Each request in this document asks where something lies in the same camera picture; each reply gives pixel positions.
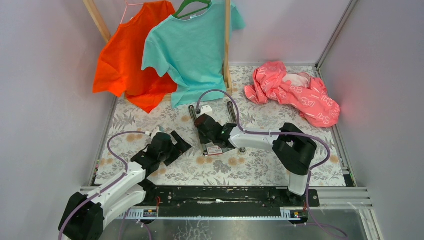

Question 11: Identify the teal t-shirt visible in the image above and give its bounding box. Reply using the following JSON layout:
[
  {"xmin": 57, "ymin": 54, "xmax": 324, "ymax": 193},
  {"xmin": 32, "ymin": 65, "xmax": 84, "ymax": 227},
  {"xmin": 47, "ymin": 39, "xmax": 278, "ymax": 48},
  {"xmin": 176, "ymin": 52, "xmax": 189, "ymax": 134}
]
[{"xmin": 141, "ymin": 0, "xmax": 227, "ymax": 108}]

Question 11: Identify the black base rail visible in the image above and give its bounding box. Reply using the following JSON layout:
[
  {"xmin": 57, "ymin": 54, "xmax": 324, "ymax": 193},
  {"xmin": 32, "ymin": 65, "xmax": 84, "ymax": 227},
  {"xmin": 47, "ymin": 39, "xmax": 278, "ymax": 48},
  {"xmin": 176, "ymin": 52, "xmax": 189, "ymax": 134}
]
[{"xmin": 137, "ymin": 186, "xmax": 320, "ymax": 218}]

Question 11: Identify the green clothes hanger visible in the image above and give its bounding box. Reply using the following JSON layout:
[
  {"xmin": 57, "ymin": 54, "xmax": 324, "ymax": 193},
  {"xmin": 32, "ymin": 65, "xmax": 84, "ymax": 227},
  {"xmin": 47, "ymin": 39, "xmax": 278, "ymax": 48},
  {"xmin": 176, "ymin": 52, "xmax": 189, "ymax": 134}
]
[{"xmin": 172, "ymin": 0, "xmax": 212, "ymax": 19}]

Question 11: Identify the wooden clothes rack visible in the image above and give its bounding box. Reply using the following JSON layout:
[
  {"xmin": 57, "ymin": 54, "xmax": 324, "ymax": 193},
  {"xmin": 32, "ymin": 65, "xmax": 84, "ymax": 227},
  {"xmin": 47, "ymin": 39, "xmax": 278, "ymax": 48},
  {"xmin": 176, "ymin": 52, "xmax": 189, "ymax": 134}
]
[{"xmin": 82, "ymin": 0, "xmax": 233, "ymax": 97}]

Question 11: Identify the pink patterned cloth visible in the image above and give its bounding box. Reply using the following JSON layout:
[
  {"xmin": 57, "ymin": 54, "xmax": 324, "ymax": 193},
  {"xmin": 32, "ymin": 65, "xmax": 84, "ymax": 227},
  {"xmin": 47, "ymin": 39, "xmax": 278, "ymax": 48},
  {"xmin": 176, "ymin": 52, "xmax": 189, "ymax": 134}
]
[{"xmin": 244, "ymin": 61, "xmax": 341, "ymax": 128}]

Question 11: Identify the beige and black stapler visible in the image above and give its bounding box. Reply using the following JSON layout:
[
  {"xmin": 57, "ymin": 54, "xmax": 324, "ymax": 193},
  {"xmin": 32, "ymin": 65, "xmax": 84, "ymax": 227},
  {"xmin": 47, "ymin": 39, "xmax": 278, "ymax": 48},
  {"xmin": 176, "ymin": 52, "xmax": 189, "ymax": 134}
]
[{"xmin": 188, "ymin": 105, "xmax": 209, "ymax": 157}]

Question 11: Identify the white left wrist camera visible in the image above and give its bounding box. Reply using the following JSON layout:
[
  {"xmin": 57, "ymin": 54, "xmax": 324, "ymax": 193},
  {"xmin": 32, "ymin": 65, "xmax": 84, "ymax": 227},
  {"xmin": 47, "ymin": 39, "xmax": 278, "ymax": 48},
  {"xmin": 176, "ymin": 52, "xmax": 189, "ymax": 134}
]
[{"xmin": 150, "ymin": 125, "xmax": 165, "ymax": 138}]

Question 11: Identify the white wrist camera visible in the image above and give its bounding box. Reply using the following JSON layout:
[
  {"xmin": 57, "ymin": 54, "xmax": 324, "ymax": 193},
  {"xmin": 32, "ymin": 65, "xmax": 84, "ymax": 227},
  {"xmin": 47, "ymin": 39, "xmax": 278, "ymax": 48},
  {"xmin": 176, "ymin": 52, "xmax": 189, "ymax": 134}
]
[
  {"xmin": 150, "ymin": 125, "xmax": 165, "ymax": 138},
  {"xmin": 198, "ymin": 105, "xmax": 213, "ymax": 117}
]

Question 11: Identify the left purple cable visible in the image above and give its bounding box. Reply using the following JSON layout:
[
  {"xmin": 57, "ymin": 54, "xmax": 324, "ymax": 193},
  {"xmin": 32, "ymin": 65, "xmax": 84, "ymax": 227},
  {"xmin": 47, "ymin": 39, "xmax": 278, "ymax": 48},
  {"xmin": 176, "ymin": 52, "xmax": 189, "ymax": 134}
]
[{"xmin": 57, "ymin": 130, "xmax": 157, "ymax": 240}]

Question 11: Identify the floral table mat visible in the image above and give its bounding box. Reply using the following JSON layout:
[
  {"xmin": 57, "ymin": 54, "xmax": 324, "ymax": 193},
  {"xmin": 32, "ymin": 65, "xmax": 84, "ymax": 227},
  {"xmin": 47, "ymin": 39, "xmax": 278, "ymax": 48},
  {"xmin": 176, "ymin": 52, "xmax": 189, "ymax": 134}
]
[{"xmin": 94, "ymin": 66, "xmax": 345, "ymax": 187}]

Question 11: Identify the pink clothes hanger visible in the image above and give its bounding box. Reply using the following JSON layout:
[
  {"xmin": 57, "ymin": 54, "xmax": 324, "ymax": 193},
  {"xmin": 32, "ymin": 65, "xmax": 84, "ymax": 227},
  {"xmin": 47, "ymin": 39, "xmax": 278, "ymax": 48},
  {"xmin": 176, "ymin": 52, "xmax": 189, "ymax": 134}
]
[{"xmin": 120, "ymin": 0, "xmax": 144, "ymax": 24}]

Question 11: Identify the orange t-shirt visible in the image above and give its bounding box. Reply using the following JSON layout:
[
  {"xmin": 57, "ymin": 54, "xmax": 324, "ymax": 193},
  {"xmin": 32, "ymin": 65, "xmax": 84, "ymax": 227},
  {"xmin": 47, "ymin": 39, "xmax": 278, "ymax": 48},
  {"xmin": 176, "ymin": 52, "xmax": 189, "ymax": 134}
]
[{"xmin": 92, "ymin": 0, "xmax": 177, "ymax": 113}]

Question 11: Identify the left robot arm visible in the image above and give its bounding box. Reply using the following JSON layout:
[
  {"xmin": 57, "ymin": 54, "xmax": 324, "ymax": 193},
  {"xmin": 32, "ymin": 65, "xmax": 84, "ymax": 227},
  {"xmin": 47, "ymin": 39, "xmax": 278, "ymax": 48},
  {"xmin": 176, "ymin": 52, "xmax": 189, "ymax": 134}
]
[{"xmin": 58, "ymin": 130, "xmax": 192, "ymax": 240}]

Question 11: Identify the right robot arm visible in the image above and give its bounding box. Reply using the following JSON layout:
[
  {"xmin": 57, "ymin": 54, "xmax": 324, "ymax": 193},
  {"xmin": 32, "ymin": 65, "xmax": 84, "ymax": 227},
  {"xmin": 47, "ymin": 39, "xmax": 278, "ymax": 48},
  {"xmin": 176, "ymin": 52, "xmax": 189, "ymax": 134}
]
[{"xmin": 194, "ymin": 114, "xmax": 317, "ymax": 206}]

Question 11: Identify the white red staple box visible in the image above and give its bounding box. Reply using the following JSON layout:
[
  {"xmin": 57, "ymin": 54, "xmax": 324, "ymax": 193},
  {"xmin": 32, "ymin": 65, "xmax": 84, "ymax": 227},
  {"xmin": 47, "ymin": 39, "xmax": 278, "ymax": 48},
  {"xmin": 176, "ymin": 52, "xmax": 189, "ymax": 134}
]
[{"xmin": 207, "ymin": 146, "xmax": 224, "ymax": 156}]

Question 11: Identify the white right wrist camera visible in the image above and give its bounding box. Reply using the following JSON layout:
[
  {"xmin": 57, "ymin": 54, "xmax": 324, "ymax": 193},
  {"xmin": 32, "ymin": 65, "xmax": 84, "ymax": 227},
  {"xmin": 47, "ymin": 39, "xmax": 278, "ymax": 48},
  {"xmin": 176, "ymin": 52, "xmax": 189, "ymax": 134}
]
[{"xmin": 198, "ymin": 105, "xmax": 213, "ymax": 117}]

